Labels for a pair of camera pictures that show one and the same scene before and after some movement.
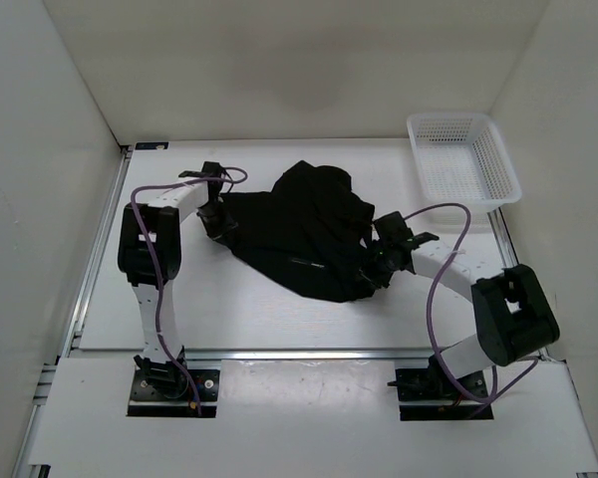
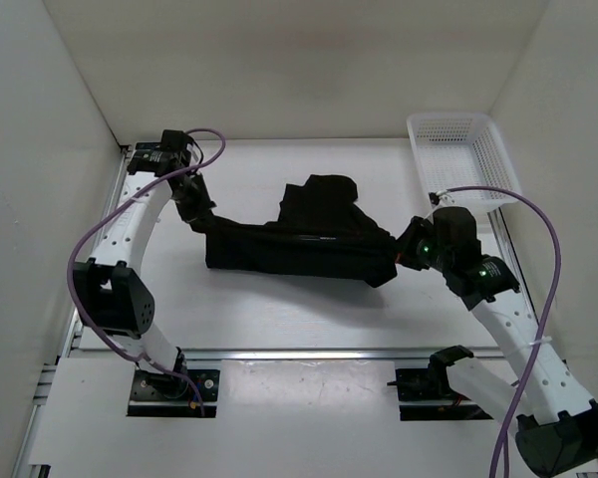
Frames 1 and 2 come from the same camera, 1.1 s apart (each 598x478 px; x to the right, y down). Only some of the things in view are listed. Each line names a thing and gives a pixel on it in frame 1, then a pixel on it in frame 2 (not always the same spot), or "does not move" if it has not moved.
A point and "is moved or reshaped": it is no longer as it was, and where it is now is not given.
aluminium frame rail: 282,356 does not move
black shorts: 307,233 is moved or reshaped
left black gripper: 223,229 -> 198,213
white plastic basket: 460,158 does not move
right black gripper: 368,270 -> 405,244
